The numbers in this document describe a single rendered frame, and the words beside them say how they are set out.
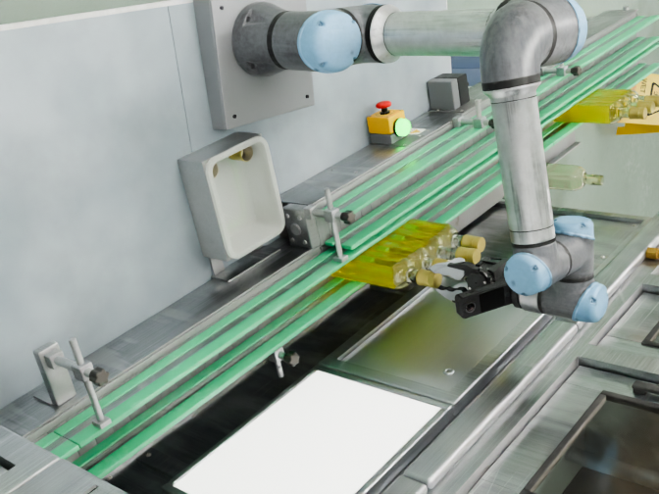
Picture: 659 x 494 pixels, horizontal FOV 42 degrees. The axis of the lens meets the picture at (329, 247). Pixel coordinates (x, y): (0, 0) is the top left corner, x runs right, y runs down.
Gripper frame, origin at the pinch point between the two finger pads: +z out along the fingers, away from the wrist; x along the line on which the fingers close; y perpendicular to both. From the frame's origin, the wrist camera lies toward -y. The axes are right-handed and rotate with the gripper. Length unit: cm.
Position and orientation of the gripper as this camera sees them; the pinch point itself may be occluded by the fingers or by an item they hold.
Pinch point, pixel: (434, 279)
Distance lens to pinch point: 179.2
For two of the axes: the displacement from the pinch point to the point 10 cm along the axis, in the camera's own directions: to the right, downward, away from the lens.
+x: -1.8, -9.0, -3.9
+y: 6.4, -4.1, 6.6
